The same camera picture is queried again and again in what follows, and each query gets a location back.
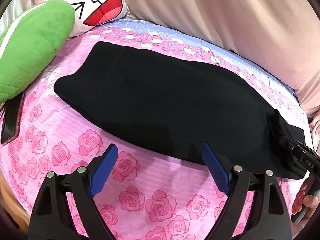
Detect black pants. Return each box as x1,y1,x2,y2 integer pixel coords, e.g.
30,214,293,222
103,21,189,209
54,42,306,180

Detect right hand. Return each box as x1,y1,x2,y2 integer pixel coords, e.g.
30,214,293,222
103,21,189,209
292,178,319,221

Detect floral pastel blanket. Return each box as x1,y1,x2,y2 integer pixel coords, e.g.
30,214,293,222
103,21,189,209
309,114,320,154

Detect pink rose bed sheet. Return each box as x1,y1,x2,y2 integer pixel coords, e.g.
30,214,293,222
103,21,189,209
1,20,312,239

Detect black smartphone pink case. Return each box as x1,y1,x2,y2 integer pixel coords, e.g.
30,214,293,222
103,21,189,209
1,91,25,145

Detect beige quilt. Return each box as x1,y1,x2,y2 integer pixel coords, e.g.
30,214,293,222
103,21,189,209
114,0,320,117

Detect green plush pillow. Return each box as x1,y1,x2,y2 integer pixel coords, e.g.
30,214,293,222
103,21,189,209
1,0,75,103

